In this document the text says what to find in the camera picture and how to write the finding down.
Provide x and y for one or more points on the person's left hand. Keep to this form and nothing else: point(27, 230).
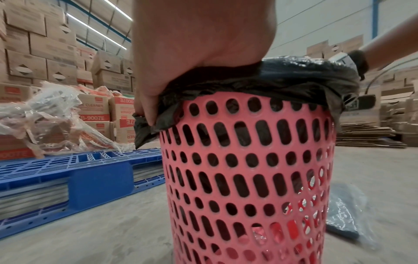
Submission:
point(199, 33)

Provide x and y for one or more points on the black trash bag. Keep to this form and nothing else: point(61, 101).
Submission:
point(294, 80)

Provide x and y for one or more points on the person's right forearm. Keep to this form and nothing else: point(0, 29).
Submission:
point(392, 49)

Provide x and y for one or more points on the long ceiling light strip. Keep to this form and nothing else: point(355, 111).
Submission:
point(94, 29)

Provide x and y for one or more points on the pink perforated plastic basket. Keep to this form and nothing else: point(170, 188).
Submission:
point(248, 180)

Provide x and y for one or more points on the stack of brown cardboard boxes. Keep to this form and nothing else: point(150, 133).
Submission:
point(39, 51)

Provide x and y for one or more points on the blue plastic pallet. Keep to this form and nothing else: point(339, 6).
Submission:
point(98, 178)

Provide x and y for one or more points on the crumpled clear plastic wrap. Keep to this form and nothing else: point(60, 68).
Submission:
point(42, 121)

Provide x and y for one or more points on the pile of flattened cardboard sheets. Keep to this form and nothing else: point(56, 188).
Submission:
point(369, 136)

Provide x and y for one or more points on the pile of folded cardboard cartons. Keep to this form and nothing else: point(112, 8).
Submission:
point(395, 103)

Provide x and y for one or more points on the clear packet of bags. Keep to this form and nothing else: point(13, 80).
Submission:
point(346, 214)

